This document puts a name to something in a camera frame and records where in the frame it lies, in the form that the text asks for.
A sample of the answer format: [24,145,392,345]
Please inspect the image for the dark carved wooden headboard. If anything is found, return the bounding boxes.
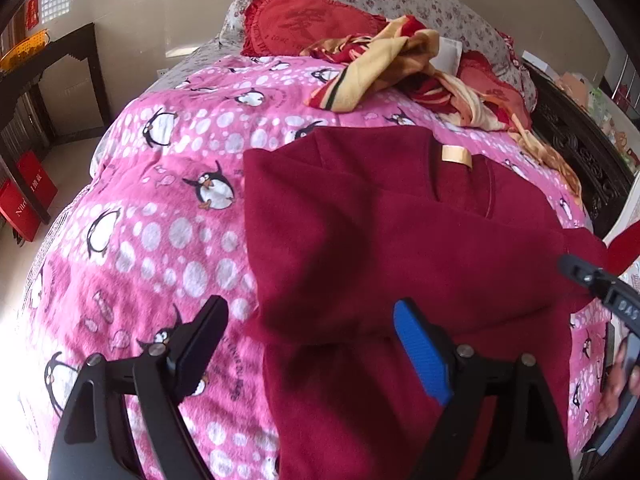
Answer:
[520,50,637,238]

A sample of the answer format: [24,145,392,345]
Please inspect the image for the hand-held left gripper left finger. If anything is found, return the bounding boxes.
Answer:
[47,295,229,480]

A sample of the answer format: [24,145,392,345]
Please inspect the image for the yellow plastic basket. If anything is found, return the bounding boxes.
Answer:
[0,28,52,72]

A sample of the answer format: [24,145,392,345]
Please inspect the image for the white box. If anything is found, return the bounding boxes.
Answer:
[521,50,563,77]

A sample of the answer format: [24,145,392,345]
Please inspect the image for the red heart-shaped ruffled pillow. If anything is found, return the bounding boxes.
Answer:
[241,0,390,58]

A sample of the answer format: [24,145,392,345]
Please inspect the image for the dark red sweater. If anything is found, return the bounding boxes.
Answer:
[242,127,608,480]

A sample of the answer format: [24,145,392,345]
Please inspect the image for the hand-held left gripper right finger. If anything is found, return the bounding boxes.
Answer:
[393,298,574,480]

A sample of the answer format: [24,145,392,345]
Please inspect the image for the red and yellow patterned cloth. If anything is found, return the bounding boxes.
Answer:
[302,15,583,206]

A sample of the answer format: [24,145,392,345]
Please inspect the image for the pink penguin print blanket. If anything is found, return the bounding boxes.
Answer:
[17,54,613,480]

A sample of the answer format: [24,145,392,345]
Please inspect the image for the person's right hand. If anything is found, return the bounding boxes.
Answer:
[598,341,640,428]

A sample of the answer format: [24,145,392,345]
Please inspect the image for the red embroidered cushion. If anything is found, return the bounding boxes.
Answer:
[457,32,533,133]

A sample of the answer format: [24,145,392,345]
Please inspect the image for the red paper bag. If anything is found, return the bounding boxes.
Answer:
[0,179,38,243]

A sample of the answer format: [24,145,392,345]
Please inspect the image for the dark wooden side table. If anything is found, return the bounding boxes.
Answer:
[0,22,113,226]

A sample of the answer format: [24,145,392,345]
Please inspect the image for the red cloth piece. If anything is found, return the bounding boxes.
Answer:
[602,221,640,277]

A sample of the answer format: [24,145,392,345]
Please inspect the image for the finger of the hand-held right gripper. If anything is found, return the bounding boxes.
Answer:
[557,253,617,307]

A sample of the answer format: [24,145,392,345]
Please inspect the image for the red boxes on floor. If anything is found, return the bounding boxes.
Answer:
[16,150,58,211]

